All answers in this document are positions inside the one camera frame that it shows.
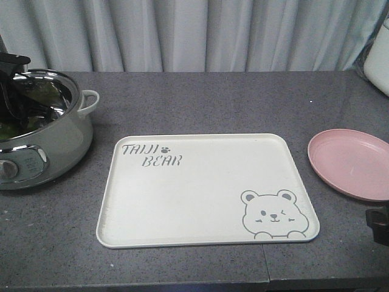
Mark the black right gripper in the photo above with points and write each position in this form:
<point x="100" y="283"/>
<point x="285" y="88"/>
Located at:
<point x="377" y="220"/>

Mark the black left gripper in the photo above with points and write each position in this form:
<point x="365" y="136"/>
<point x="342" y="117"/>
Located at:
<point x="15" y="106"/>

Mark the pink round plate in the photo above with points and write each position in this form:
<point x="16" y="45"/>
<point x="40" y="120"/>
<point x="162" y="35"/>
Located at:
<point x="352" y="162"/>

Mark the white bear print tray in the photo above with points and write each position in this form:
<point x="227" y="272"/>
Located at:
<point x="204" y="189"/>

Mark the pale green electric cooking pot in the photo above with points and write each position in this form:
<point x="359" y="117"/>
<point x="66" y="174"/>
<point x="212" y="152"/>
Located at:
<point x="44" y="149"/>

